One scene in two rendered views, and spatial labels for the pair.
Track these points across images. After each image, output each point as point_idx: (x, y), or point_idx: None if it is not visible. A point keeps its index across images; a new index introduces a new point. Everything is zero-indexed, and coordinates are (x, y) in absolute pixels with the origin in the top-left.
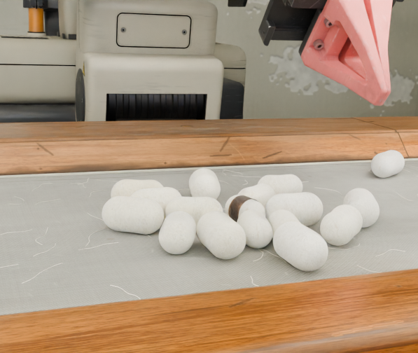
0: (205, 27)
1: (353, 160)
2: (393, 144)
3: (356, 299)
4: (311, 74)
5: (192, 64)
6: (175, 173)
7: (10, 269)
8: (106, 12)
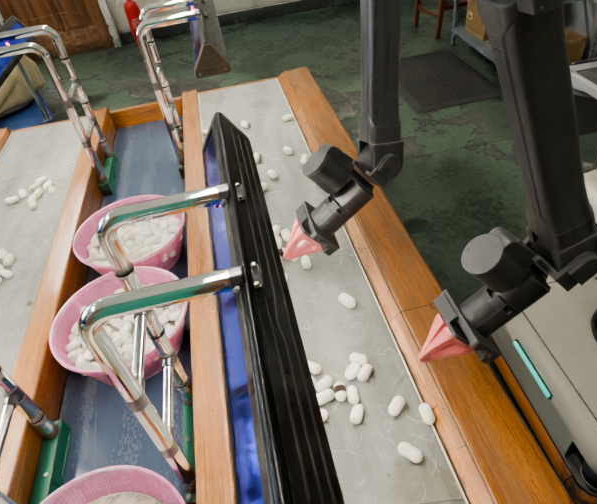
0: None
1: (377, 298)
2: (392, 312)
3: (200, 256)
4: None
5: None
6: (344, 241)
7: None
8: None
